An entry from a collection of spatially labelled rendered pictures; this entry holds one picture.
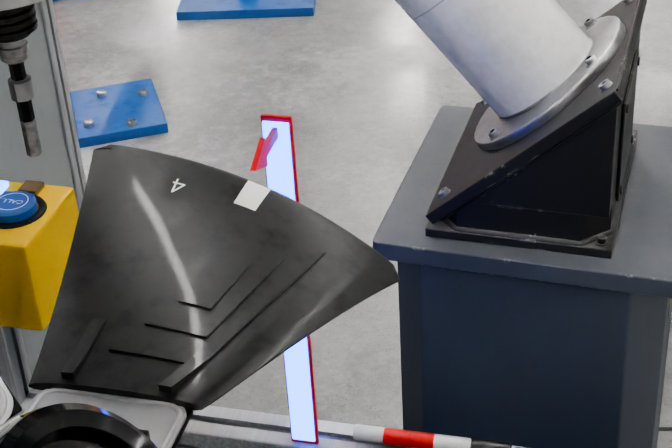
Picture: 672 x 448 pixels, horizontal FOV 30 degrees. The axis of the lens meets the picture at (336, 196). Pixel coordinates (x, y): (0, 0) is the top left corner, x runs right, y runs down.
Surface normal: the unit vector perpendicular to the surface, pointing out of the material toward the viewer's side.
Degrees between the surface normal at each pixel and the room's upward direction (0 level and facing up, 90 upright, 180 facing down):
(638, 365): 90
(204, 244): 12
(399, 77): 0
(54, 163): 90
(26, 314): 90
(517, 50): 75
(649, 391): 90
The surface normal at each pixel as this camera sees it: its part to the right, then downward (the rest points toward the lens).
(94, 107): -0.05, -0.85
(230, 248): 0.18, -0.81
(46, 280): 0.97, 0.08
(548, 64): 0.15, 0.14
